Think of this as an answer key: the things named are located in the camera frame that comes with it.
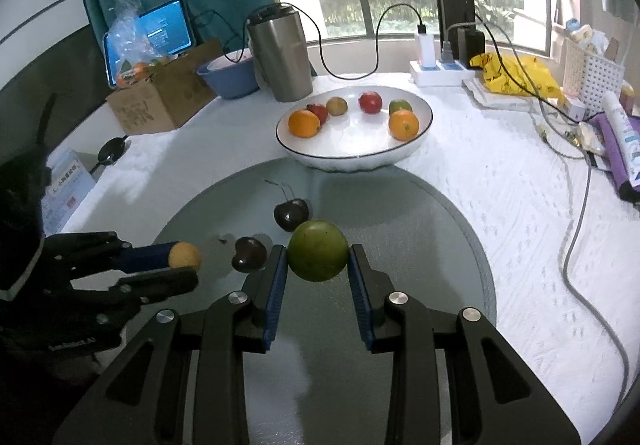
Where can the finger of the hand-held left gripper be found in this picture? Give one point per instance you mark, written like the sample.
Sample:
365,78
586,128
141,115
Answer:
145,256
160,282

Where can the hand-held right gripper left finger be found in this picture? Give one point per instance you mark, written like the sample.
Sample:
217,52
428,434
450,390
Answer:
274,305

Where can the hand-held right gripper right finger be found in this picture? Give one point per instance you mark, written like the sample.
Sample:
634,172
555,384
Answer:
362,305

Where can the yellow brown round fruit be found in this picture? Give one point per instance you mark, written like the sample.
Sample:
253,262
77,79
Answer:
337,105
185,256

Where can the grey round glass tray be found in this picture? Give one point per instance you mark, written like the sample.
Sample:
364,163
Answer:
400,250

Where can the green round fruit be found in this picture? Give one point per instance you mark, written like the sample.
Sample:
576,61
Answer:
400,104
318,250

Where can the white bowl with dark rim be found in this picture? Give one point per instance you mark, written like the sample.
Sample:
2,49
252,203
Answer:
355,140

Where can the orange tangerine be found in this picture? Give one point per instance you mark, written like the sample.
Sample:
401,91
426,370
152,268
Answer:
304,123
404,125

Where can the red round fruit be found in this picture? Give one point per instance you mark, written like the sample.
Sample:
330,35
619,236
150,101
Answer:
370,102
320,112

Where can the dark cherry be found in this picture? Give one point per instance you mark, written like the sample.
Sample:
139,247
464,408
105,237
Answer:
291,215
249,255

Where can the light blue tissue box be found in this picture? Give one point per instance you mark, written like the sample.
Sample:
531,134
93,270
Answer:
67,190

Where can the black round pouch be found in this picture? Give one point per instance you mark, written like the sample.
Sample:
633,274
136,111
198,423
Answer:
112,150

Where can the brown cardboard box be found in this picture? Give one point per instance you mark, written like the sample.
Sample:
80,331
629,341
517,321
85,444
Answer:
160,100

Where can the blue plastic bowl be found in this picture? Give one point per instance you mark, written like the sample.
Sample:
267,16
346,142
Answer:
230,82

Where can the pink white bowl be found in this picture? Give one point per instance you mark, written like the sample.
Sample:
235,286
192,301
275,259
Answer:
222,63

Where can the clear bag of tangerines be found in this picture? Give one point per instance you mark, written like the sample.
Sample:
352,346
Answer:
127,45

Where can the tablet with lit screen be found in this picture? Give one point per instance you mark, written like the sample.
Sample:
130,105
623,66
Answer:
170,25

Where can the steel tumbler with black lid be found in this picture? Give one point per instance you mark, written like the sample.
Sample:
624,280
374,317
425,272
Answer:
282,60

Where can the white power strip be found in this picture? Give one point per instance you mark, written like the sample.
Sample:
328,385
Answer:
440,73

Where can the white papers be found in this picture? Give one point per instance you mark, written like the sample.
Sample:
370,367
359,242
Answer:
500,97

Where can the white charger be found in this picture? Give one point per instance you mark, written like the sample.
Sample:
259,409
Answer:
425,50

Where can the grey plug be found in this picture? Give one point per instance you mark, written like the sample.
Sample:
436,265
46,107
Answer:
446,52

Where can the yellow cloth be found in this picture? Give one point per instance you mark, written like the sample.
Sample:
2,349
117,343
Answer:
520,75

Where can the black power adapter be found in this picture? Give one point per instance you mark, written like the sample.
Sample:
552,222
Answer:
472,47

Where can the purple pouch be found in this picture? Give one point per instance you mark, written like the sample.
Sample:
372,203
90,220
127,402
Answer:
617,160

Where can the white tube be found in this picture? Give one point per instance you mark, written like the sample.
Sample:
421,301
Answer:
622,135

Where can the white perforated basket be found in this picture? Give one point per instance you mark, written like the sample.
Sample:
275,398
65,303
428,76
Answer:
595,75

